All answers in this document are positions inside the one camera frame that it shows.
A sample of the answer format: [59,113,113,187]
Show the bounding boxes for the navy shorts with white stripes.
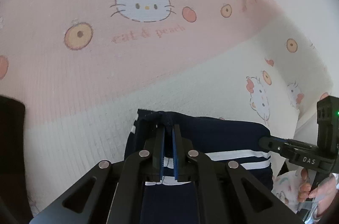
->
[124,109,274,224]

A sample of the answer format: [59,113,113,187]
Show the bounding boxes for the pink cat printed blanket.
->
[0,0,339,216]

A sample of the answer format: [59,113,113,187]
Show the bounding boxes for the black folded cloth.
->
[0,95,33,218]

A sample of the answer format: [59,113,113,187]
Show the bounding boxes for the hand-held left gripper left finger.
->
[29,123,165,224]

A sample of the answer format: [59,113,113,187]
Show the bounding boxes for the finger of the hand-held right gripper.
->
[258,136,295,158]
[271,136,319,148]

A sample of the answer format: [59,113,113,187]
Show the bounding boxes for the person's leg in printed pajamas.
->
[272,168,302,212]

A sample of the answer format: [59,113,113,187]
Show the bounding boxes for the person's right hand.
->
[297,168,313,202]

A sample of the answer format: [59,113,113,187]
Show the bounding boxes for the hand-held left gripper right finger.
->
[172,123,304,224]

